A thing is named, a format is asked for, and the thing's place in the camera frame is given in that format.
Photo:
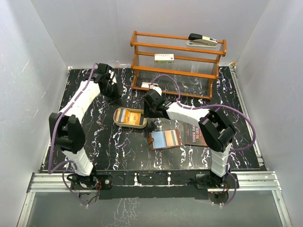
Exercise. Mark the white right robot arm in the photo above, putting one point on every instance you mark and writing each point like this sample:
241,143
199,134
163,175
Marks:
216,128

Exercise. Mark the small white box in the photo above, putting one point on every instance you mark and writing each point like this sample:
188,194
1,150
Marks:
146,85

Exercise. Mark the dark book three days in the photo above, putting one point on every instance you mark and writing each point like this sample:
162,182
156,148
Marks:
193,136

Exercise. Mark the gold credit card black stripe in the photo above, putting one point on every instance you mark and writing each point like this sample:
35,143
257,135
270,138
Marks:
171,138

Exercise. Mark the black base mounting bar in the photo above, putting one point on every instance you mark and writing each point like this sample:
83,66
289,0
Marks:
201,185

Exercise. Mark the black and beige stapler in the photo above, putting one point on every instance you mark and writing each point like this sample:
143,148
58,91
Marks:
201,41

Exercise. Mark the brown leather card holder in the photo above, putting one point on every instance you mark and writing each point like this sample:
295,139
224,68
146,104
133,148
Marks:
157,140

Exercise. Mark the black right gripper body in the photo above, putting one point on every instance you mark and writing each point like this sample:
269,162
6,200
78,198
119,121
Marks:
150,111

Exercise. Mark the orange wooden shelf rack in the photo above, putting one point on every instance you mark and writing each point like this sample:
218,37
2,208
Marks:
195,68

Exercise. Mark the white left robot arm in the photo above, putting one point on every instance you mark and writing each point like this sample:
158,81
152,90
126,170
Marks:
65,126

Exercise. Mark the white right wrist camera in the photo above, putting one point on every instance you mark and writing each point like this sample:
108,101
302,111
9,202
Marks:
156,88

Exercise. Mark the white staples box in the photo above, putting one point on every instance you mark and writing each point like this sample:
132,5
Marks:
161,58

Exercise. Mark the beige oval card tray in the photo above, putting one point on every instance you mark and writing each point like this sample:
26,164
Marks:
131,126

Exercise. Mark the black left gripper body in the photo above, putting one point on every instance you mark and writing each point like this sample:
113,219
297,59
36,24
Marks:
111,94

